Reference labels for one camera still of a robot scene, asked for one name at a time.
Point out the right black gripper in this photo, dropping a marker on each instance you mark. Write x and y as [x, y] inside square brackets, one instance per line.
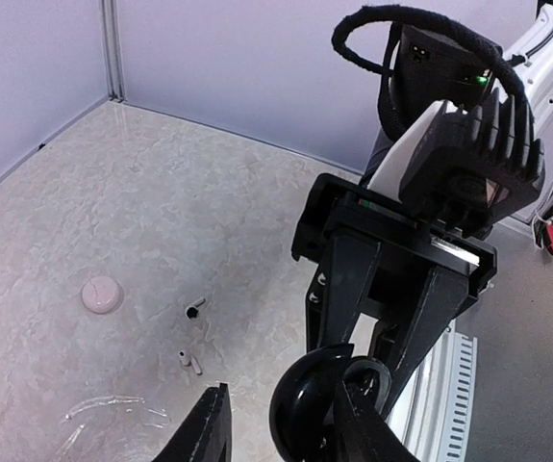
[419, 307]

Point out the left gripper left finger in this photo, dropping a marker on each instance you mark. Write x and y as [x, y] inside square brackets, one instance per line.
[206, 433]

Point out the black earbud charging case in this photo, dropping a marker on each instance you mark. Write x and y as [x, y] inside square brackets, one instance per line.
[305, 394]

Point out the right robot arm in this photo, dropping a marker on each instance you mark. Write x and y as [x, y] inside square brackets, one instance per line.
[423, 57]

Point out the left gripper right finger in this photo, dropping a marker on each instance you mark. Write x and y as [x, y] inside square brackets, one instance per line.
[358, 432]

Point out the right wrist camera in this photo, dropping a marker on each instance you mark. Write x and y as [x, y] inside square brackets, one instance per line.
[466, 168]

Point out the front aluminium rail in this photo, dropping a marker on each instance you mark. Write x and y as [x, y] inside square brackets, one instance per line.
[435, 413]

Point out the pink round case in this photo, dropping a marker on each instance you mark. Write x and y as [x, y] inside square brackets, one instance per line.
[101, 295]

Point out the right aluminium frame post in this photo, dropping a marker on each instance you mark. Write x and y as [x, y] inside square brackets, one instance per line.
[112, 50]

